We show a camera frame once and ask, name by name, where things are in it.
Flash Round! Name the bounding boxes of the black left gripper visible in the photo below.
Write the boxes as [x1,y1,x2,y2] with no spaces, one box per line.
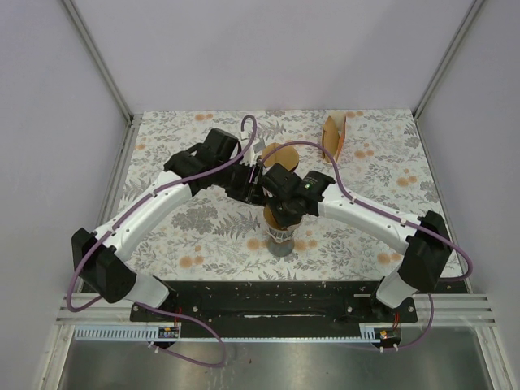
[214,158,267,206]

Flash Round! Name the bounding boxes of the brown paper coffee filter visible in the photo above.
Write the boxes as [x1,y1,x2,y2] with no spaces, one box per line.
[261,142,300,171]
[263,206,301,231]

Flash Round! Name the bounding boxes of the clear glass dripper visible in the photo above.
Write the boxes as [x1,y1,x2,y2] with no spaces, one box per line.
[266,220,300,244]

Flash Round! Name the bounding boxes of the grey glass carafe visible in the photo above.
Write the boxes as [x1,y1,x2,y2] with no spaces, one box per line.
[266,238,294,257]

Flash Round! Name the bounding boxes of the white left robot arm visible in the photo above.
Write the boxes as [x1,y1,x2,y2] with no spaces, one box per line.
[71,128,263,321]

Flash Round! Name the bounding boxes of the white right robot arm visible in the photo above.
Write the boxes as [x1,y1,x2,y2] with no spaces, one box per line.
[259,163,452,322]

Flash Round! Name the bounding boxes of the coffee filter pack orange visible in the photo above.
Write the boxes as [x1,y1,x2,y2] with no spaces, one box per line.
[321,110,347,163]

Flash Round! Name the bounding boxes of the floral table mat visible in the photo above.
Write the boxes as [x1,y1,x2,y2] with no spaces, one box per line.
[119,109,442,280]

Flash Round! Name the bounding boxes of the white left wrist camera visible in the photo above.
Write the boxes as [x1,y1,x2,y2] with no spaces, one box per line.
[240,132,266,165]

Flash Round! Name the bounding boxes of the white slotted cable duct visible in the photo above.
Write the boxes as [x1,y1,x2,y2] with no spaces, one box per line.
[74,323,401,344]

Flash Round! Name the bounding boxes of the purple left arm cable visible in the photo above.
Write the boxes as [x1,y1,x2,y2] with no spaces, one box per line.
[65,115,258,369]

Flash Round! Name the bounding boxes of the aluminium frame rail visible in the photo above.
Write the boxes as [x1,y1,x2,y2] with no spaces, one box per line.
[55,294,496,327]

